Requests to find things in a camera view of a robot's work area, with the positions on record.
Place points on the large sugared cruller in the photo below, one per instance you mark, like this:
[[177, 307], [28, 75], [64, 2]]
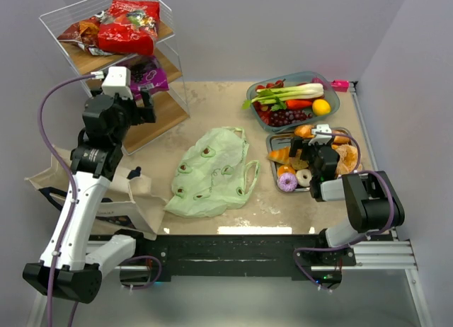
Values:
[[348, 159]]

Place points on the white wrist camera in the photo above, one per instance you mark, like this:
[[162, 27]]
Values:
[[322, 135], [117, 82]]

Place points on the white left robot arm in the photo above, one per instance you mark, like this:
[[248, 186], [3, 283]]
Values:
[[65, 270]]

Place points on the brown chip bag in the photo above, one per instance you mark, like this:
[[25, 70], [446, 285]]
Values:
[[84, 35]]

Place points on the purple snack bag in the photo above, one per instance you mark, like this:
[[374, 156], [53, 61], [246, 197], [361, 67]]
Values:
[[147, 74]]

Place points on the purple grape bunch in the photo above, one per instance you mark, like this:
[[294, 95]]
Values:
[[282, 118]]

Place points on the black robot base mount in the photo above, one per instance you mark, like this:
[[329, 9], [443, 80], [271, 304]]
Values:
[[272, 255]]

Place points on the yellow lemon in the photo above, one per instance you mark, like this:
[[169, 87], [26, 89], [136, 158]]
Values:
[[321, 107]]

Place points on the golden croissant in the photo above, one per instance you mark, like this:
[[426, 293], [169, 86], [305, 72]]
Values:
[[279, 156]]

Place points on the red snack bag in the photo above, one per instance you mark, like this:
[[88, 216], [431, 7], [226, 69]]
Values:
[[130, 27]]

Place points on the white wire wooden shelf rack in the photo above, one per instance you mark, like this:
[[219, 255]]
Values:
[[171, 106]]

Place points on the orange carrot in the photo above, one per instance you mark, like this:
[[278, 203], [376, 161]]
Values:
[[295, 104]]

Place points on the clear teal produce container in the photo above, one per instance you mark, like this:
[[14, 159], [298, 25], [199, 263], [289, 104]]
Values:
[[296, 79]]

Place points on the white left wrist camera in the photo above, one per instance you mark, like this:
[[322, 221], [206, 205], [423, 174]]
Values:
[[117, 82]]

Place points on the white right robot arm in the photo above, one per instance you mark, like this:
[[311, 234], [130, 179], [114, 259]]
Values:
[[372, 204]]

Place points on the long bread loaf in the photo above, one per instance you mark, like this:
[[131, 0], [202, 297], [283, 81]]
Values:
[[304, 131]]

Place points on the green avocado print bag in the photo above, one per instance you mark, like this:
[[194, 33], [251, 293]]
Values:
[[214, 175]]

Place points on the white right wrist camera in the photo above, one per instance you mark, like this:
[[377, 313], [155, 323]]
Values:
[[322, 135]]

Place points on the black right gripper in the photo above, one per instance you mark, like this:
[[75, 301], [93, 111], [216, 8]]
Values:
[[308, 147]]

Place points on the metal pastry tray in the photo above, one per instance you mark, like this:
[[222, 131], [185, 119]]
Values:
[[283, 138]]

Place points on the beige canvas tote bag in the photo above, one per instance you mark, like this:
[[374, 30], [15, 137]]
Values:
[[129, 203]]

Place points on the orange glazed donut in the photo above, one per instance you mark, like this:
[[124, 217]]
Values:
[[285, 169]]

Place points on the purple frosted donut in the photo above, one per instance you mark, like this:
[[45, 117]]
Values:
[[287, 182]]

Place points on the pink plastic clip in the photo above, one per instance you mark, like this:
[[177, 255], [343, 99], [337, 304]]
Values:
[[340, 85]]

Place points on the green white leek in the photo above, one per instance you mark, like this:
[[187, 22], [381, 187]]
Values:
[[275, 98]]

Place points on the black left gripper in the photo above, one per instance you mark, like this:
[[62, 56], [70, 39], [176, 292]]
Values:
[[142, 107]]

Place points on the white frosted donut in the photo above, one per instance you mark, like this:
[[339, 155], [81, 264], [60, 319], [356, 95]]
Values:
[[304, 177]]

